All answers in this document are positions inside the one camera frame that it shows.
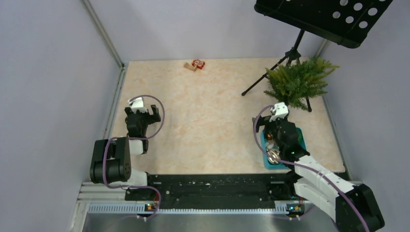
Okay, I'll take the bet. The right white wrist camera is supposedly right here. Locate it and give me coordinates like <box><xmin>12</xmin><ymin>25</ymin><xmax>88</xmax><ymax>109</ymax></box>
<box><xmin>269</xmin><ymin>102</ymin><xmax>289</xmax><ymax>122</ymax></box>

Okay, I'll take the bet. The small wooden block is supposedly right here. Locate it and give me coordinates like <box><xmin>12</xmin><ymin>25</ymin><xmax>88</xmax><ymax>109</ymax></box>
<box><xmin>183</xmin><ymin>62</ymin><xmax>198</xmax><ymax>72</ymax></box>

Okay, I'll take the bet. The teal plastic tray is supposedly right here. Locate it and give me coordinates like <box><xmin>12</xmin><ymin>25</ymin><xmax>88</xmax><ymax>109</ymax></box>
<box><xmin>260</xmin><ymin>127</ymin><xmax>308</xmax><ymax>171</ymax></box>

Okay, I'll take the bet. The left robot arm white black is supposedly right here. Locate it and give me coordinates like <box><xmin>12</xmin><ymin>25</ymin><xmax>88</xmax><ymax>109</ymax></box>
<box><xmin>89</xmin><ymin>105</ymin><xmax>161</xmax><ymax>200</ymax></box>

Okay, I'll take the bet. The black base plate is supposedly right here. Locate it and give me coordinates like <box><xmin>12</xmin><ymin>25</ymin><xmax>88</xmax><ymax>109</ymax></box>
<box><xmin>125</xmin><ymin>174</ymin><xmax>306</xmax><ymax>210</ymax></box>

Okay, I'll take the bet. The black music stand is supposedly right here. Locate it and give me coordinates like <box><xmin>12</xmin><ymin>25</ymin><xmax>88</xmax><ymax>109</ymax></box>
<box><xmin>241</xmin><ymin>0</ymin><xmax>394</xmax><ymax>113</ymax></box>

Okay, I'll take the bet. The silver striped ball ornament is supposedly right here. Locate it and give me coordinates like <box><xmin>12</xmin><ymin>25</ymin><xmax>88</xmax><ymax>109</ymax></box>
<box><xmin>267</xmin><ymin>149</ymin><xmax>280</xmax><ymax>165</ymax></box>

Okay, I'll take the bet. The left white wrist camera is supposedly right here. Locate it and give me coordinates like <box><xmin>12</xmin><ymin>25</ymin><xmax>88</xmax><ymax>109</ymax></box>
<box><xmin>128</xmin><ymin>97</ymin><xmax>148</xmax><ymax>114</ymax></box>

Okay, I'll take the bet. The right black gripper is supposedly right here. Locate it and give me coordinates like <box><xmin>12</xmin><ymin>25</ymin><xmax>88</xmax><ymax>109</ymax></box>
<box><xmin>253</xmin><ymin>113</ymin><xmax>287</xmax><ymax>151</ymax></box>

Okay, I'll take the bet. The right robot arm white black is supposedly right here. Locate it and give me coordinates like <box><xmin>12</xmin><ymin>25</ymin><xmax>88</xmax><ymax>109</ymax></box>
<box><xmin>252</xmin><ymin>116</ymin><xmax>385</xmax><ymax>232</ymax></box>

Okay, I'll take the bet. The small green christmas tree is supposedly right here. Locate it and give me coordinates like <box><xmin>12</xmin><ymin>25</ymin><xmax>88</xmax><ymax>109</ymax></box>
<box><xmin>264</xmin><ymin>57</ymin><xmax>339</xmax><ymax>111</ymax></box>

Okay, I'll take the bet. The red gift box ornament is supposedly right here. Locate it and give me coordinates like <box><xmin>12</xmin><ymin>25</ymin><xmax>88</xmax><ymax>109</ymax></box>
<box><xmin>191</xmin><ymin>59</ymin><xmax>205</xmax><ymax>70</ymax></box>

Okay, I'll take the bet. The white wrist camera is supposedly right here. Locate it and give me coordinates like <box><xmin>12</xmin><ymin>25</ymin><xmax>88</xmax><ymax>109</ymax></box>
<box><xmin>269</xmin><ymin>102</ymin><xmax>289</xmax><ymax>122</ymax></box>
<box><xmin>128</xmin><ymin>97</ymin><xmax>148</xmax><ymax>114</ymax></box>

